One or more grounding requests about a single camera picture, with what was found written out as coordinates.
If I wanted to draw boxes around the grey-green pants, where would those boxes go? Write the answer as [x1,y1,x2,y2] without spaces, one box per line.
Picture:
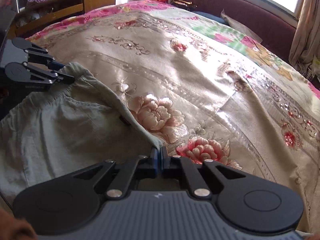
[1,62,162,203]

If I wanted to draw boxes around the wooden cabinet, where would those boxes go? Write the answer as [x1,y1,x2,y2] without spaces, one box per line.
[11,0,116,37]

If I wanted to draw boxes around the floral satin bedspread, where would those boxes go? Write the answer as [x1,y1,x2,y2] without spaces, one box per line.
[30,0,319,233]

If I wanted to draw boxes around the beige curtain left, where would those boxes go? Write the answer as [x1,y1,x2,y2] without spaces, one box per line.
[289,0,319,78]

